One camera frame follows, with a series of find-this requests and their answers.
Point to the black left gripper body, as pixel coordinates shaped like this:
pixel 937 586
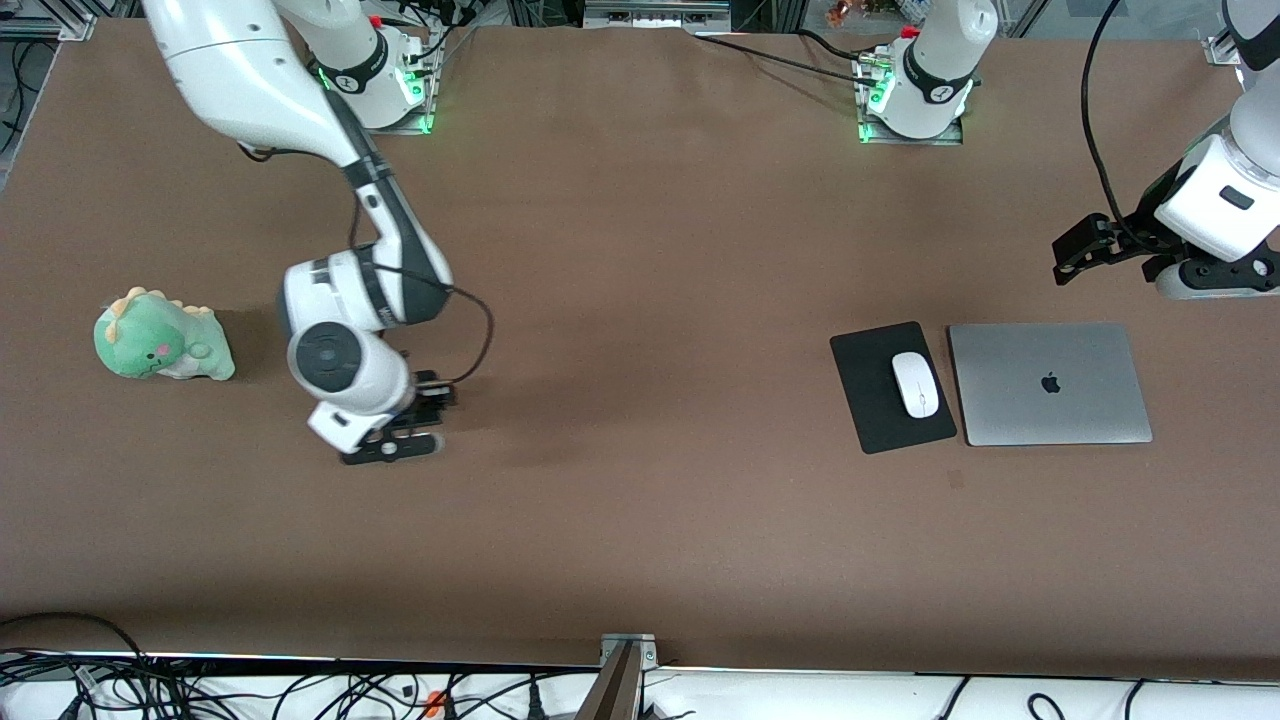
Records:
pixel 1143 232

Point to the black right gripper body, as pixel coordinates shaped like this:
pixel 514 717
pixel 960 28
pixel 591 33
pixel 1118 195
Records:
pixel 427 393

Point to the white computer mouse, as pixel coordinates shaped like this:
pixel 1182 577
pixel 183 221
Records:
pixel 915 385

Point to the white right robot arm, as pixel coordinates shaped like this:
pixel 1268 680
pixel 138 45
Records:
pixel 250 70

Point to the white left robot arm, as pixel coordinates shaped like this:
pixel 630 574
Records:
pixel 940 60

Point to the black mouse pad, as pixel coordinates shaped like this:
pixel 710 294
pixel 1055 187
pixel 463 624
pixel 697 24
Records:
pixel 868 390

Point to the silver laptop with apple logo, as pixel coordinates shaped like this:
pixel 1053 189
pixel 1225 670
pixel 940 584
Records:
pixel 1000 395

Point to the green dinosaur plush toy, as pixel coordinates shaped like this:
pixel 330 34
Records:
pixel 150 345

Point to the dark aluminium beam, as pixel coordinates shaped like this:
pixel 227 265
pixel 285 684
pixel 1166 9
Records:
pixel 610 690

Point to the grey metal device box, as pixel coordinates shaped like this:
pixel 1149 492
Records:
pixel 655 14

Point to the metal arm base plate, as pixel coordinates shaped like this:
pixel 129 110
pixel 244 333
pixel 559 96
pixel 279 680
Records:
pixel 945 138
pixel 405 125

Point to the small aluminium corner bracket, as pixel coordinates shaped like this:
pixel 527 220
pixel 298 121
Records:
pixel 1225 50

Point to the metal table edge bracket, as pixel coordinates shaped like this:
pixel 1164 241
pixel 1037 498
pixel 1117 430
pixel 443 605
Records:
pixel 628 648

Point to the aluminium frame profile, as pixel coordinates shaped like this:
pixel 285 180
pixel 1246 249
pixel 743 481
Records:
pixel 40 28

